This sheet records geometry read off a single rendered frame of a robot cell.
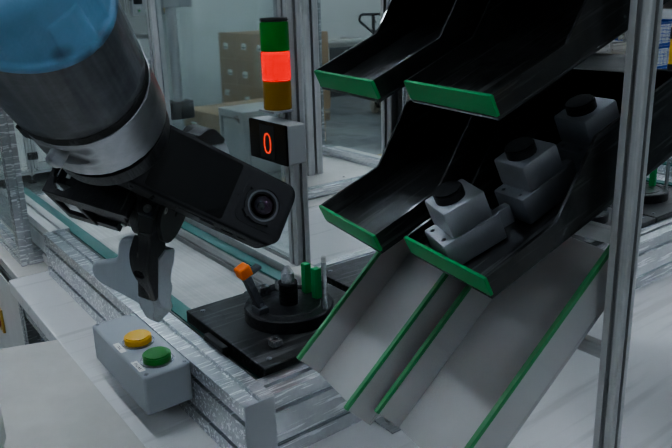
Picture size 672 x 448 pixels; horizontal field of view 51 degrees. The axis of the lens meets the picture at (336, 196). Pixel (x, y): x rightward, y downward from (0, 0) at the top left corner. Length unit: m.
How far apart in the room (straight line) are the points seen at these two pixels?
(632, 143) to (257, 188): 0.35
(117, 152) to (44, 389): 0.88
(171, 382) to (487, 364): 0.46
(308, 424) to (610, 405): 0.42
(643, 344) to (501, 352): 0.59
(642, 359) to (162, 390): 0.77
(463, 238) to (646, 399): 0.57
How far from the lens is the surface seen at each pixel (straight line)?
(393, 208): 0.81
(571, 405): 1.13
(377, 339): 0.87
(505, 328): 0.79
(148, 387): 1.02
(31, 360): 1.35
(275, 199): 0.46
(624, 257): 0.70
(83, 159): 0.40
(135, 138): 0.39
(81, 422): 1.14
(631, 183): 0.68
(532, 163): 0.69
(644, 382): 1.22
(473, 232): 0.68
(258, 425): 0.94
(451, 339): 0.80
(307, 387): 0.97
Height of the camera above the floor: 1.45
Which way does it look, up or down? 16 degrees down
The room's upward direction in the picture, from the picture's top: 2 degrees counter-clockwise
